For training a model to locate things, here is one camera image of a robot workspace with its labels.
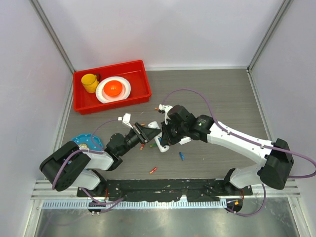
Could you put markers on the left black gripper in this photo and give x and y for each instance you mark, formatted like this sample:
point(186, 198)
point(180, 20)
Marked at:
point(146, 134)

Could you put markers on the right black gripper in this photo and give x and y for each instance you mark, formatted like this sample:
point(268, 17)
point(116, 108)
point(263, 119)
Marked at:
point(167, 139)

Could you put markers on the white remote control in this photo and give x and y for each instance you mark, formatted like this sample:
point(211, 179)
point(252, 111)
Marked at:
point(154, 124)

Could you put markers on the white battery cover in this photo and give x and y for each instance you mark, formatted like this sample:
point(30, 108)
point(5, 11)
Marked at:
point(185, 140)

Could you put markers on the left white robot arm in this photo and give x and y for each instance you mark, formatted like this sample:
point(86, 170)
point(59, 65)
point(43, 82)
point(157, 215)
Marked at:
point(71, 166)

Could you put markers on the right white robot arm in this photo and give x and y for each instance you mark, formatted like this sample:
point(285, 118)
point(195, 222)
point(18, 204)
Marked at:
point(273, 162)

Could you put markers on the blue patterned plate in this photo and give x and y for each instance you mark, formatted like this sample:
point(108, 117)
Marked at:
point(87, 141)

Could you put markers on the white paper plate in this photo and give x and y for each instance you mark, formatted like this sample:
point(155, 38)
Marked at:
point(100, 95)

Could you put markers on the orange bowl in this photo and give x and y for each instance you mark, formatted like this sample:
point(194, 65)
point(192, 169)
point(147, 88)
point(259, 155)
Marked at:
point(113, 88)

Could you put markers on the red plastic bin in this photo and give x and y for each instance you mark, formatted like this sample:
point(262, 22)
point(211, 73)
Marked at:
point(134, 72)

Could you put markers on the yellow mug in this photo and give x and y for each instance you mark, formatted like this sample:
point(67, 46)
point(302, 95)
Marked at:
point(90, 82)

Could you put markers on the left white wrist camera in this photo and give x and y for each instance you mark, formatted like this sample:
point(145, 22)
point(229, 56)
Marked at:
point(125, 120)

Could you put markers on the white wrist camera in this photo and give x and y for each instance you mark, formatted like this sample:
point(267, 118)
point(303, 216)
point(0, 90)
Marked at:
point(165, 109)
point(125, 120)

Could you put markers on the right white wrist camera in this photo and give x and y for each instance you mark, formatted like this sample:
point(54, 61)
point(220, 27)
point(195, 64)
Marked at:
point(165, 109)

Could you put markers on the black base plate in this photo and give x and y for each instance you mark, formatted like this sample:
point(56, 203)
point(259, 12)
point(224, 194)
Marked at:
point(166, 190)

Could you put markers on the white slotted cable duct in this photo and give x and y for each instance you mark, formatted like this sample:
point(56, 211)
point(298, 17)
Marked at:
point(87, 204)

